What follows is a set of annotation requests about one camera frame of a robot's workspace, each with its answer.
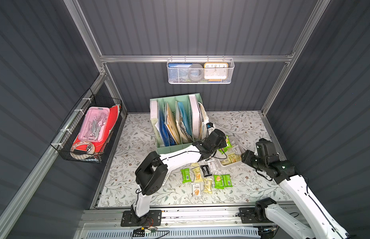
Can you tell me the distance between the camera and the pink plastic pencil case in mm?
703

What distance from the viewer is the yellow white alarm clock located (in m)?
0.89

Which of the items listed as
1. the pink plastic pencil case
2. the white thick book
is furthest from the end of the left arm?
the pink plastic pencil case
